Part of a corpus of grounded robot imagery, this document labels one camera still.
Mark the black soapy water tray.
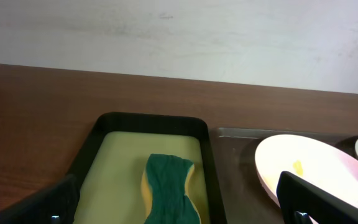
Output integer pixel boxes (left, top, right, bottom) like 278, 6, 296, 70
69, 112, 227, 223

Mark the green and yellow sponge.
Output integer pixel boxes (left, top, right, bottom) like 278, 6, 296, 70
140, 154, 201, 224

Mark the large brown serving tray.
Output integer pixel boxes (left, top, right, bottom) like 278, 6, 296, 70
209, 128, 358, 223

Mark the white plate with yellow stain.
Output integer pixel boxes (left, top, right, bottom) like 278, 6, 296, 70
255, 134, 358, 208

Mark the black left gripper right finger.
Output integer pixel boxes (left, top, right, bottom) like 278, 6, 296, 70
277, 171, 358, 224

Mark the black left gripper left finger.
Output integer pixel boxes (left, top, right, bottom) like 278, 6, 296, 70
0, 174, 80, 224

